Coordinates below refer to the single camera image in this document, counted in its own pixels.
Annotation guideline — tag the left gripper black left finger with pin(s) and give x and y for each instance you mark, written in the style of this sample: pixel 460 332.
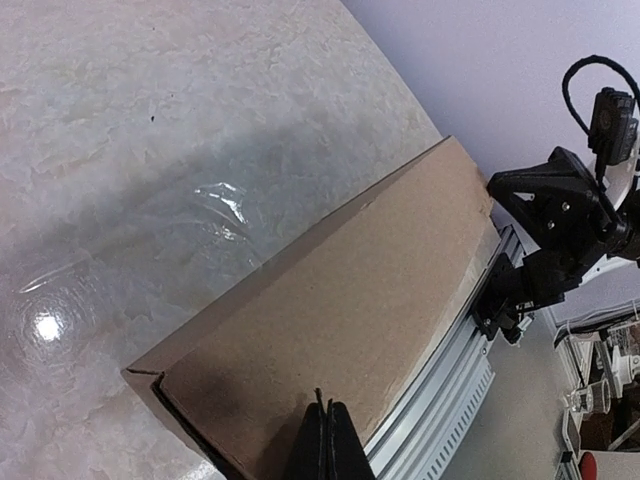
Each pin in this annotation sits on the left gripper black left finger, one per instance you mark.
pixel 308 457

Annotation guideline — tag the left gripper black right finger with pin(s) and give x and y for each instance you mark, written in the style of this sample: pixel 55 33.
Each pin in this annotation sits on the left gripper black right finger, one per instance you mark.
pixel 345 456

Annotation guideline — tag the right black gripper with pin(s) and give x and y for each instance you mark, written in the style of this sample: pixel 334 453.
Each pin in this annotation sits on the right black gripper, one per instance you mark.
pixel 549 199

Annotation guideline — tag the brown cardboard box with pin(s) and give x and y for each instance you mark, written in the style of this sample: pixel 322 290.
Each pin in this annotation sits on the brown cardboard box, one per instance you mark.
pixel 352 309

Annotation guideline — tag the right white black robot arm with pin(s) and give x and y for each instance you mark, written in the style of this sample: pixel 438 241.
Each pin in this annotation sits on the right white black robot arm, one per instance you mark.
pixel 555 267

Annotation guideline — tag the background lab bench clutter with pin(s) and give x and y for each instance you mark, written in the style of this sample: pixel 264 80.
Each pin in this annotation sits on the background lab bench clutter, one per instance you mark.
pixel 601 410

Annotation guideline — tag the aluminium front frame rail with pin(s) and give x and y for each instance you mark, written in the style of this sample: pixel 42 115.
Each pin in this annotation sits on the aluminium front frame rail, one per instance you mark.
pixel 423 431

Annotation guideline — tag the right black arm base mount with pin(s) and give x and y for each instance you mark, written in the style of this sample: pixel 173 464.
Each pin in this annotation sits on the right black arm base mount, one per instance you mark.
pixel 498 308

